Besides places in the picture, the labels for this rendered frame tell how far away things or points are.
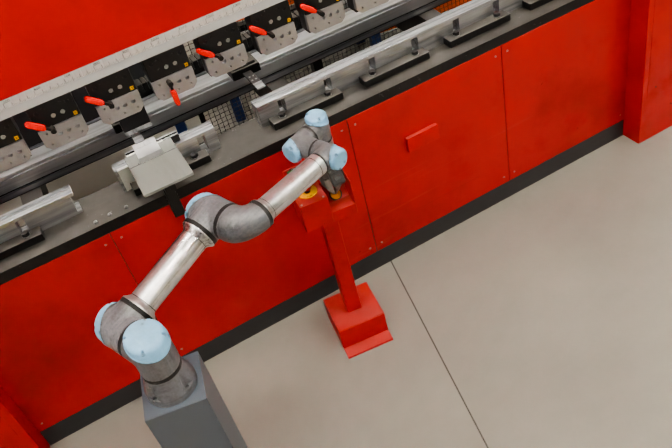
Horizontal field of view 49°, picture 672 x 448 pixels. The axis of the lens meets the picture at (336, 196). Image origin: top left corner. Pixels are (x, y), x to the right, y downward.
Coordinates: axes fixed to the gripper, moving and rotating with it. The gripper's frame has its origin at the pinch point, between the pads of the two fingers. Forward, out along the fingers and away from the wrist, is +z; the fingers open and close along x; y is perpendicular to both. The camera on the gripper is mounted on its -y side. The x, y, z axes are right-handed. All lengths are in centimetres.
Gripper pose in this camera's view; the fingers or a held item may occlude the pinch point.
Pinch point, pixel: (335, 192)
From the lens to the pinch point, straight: 269.5
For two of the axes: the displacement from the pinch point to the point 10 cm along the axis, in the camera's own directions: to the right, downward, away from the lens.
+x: -9.2, 3.7, -1.4
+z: 1.7, 6.9, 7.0
